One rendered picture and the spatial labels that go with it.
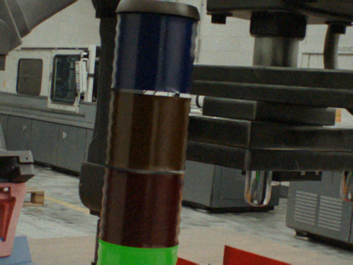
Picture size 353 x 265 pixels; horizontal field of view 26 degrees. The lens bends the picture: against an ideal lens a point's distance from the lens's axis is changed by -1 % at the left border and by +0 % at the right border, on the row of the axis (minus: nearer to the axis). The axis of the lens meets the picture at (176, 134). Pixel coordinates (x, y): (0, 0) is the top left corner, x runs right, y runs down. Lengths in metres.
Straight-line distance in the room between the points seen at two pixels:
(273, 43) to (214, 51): 10.10
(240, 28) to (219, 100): 9.75
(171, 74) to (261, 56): 0.29
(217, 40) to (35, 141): 2.88
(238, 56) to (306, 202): 4.05
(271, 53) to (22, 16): 0.36
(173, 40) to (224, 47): 10.21
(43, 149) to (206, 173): 3.44
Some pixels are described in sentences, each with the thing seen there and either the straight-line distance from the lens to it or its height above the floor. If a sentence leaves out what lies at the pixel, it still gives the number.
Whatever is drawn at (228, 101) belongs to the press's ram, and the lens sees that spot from 0.60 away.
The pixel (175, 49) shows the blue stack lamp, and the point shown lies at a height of 1.18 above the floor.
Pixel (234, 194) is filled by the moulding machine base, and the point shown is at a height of 0.21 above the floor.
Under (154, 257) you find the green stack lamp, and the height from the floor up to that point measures 1.08.
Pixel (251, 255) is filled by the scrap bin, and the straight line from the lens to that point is 1.01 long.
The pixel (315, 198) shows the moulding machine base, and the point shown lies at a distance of 6.58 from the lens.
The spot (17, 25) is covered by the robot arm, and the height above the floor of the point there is 1.22.
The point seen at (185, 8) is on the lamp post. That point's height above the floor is 1.19.
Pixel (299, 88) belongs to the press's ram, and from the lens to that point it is 0.57.
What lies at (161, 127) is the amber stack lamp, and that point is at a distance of 0.34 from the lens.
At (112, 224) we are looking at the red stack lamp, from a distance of 0.35.
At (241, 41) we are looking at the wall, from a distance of 10.30.
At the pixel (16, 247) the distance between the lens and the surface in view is 0.83.
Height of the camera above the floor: 1.16
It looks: 3 degrees down
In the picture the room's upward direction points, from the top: 5 degrees clockwise
